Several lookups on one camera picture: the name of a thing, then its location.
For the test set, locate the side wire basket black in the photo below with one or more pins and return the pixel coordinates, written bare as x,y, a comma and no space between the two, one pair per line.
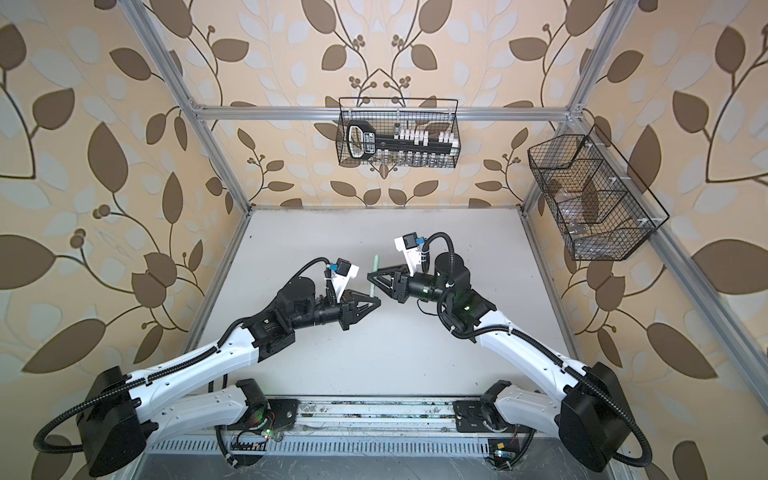
602,207

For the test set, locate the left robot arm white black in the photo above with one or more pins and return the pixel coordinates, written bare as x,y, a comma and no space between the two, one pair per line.
123,414

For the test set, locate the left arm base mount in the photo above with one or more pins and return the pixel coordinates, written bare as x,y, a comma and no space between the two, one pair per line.
270,414

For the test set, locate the black socket holder tool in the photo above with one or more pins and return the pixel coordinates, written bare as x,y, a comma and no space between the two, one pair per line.
363,141

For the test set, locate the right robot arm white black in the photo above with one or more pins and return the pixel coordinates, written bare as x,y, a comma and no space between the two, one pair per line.
584,406

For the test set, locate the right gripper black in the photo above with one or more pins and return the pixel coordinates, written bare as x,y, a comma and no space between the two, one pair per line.
400,284

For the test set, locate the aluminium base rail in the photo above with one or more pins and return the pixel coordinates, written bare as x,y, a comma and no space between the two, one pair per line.
402,426

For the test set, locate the rear wire basket black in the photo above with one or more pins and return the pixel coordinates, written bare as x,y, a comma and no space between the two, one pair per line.
432,113

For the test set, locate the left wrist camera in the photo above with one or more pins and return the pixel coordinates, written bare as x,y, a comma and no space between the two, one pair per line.
337,276

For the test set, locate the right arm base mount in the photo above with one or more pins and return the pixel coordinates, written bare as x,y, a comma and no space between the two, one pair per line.
475,416

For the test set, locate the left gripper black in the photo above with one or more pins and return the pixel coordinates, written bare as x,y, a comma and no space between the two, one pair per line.
348,309

